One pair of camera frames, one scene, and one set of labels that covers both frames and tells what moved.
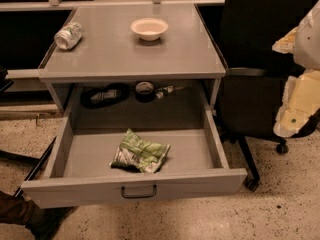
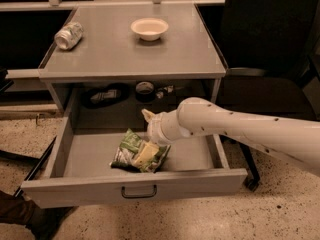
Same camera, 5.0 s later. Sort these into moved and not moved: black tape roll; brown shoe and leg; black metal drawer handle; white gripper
Moved: white gripper
Not moved: black metal drawer handle; brown shoe and leg; black tape roll
